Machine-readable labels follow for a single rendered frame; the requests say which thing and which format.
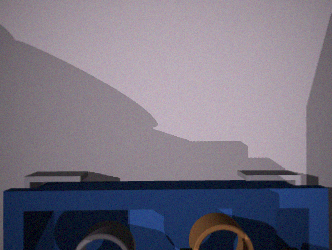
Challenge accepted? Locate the grey metal bushing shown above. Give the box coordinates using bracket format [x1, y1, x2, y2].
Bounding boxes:
[75, 221, 136, 250]

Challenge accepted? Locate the bronze bushing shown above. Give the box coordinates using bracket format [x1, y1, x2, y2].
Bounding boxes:
[189, 213, 254, 250]

